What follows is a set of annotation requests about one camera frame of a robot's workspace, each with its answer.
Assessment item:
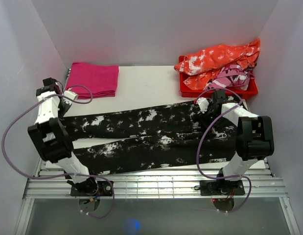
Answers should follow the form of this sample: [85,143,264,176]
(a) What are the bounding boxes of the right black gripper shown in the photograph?
[196,104,224,132]

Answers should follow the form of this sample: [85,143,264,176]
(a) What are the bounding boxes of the black white tie-dye trousers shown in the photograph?
[61,101,236,175]

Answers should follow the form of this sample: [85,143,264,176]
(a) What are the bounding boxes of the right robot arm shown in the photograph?
[196,90,274,196]

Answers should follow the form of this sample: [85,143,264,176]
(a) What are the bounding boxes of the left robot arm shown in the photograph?
[27,78,98,196]

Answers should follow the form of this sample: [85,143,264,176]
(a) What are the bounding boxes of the pink camouflage trousers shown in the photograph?
[204,64,255,91]

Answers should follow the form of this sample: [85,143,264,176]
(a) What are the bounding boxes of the orange white tie-dye trousers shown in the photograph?
[174,38,260,90]

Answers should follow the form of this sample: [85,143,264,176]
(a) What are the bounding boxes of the folded magenta trousers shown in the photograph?
[66,63,119,99]

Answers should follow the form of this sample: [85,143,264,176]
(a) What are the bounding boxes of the red plastic bin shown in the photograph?
[178,55,259,99]

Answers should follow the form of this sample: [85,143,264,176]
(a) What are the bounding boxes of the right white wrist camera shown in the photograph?
[196,97,210,114]

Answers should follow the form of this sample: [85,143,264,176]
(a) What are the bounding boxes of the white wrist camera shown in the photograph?
[196,97,210,114]
[64,91,78,100]

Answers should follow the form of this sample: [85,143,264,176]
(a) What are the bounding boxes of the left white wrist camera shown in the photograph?
[64,91,78,100]

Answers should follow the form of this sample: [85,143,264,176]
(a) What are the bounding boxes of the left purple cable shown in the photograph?
[1,85,116,219]

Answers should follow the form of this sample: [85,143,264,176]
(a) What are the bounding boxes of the purple cable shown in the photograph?
[190,87,252,214]
[1,85,116,219]

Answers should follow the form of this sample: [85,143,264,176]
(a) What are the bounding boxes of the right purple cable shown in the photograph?
[190,87,252,214]

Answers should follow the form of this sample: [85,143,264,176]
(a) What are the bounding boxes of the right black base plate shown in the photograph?
[199,180,245,196]

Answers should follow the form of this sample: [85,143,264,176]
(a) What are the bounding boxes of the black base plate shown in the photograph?
[199,180,245,196]
[70,181,114,197]

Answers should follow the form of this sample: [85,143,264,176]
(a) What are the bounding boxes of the aluminium rail frame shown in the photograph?
[24,168,288,199]

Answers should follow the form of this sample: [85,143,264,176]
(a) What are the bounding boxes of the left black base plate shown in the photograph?
[70,181,114,197]

